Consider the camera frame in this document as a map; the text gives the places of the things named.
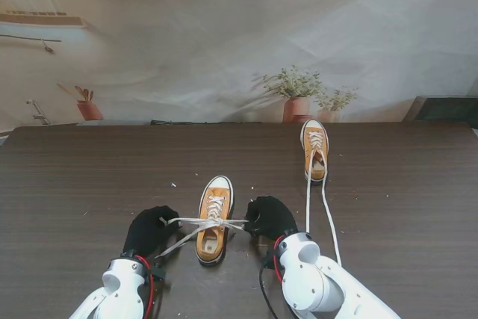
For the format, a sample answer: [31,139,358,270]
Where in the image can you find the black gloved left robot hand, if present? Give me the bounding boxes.
[122,205,181,258]

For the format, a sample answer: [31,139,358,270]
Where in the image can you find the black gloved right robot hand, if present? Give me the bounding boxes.
[244,195,299,241]

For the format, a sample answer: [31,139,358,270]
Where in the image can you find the black left wrist box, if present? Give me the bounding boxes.
[151,262,167,282]

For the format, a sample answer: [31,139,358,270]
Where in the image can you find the black wrist box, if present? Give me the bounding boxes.
[151,262,167,282]
[261,250,278,270]

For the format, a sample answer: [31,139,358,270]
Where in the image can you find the black right wrist box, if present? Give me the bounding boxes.
[261,250,278,270]

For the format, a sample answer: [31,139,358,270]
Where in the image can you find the printed kitchen backdrop cloth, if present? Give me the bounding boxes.
[0,0,478,128]

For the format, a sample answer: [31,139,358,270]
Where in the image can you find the red right wrist cable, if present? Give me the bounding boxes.
[273,238,289,287]

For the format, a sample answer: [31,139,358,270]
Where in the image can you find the red wrist cable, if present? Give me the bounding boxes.
[133,254,156,317]
[273,238,289,287]

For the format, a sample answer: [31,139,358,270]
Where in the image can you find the red left wrist cable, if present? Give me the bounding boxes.
[133,254,156,317]

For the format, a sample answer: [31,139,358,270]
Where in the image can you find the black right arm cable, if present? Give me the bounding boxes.
[259,265,280,319]

